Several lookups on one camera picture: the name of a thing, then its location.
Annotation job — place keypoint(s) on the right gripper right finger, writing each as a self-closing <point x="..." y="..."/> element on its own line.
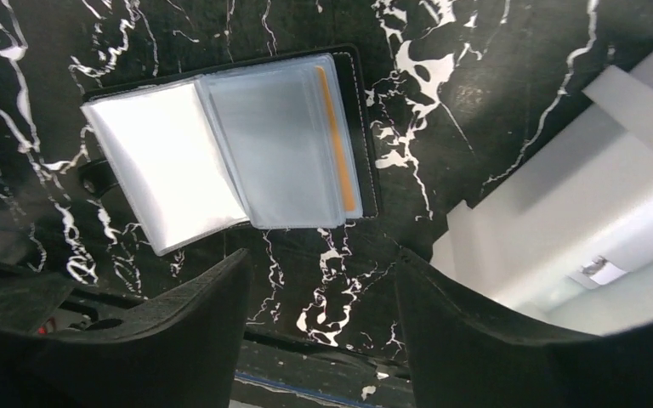
<point x="466" y="350"/>

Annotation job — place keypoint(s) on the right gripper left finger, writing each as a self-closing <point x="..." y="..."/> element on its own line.
<point x="179" y="349"/>

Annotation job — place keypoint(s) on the orange credit card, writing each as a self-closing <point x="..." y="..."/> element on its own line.
<point x="341" y="165"/>

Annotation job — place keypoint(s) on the grey bin left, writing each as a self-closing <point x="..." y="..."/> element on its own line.
<point x="568" y="238"/>

